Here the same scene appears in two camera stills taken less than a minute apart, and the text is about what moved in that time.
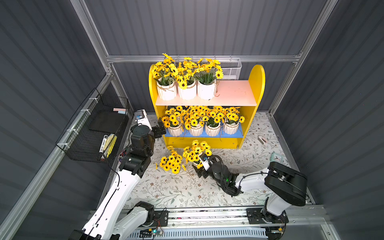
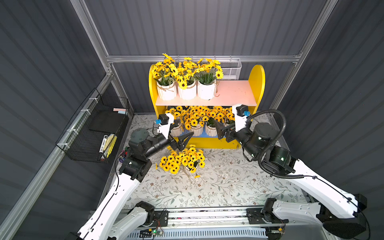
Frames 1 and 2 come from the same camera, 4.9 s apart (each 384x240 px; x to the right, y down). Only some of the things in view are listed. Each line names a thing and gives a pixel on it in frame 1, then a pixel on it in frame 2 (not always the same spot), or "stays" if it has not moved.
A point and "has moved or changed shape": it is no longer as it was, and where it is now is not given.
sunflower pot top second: x=187 y=85 stays
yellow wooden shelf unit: x=219 y=123 stays
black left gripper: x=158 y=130 to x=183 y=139
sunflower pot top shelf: x=192 y=154 has moved or changed shape
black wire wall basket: x=92 y=135 stays
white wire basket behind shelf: x=231 y=70 stays
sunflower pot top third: x=208 y=71 stays
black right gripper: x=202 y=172 to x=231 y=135
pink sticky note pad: x=117 y=109 stays
